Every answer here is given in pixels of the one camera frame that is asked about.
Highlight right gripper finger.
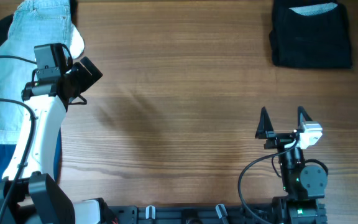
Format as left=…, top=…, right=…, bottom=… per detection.
left=255, top=107, right=275, bottom=139
left=297, top=106, right=312, bottom=127

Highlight black shorts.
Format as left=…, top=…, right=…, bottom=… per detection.
left=269, top=0, right=352, bottom=68

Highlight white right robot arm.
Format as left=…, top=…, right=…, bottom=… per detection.
left=255, top=106, right=328, bottom=224

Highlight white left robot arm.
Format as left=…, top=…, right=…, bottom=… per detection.
left=0, top=57, right=109, bottom=223

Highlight white cloth item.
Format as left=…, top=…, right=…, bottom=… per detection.
left=69, top=24, right=85, bottom=59

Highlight light blue denim shorts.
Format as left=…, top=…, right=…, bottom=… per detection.
left=0, top=0, right=73, bottom=144

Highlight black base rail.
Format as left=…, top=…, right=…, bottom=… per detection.
left=107, top=203, right=328, bottom=224

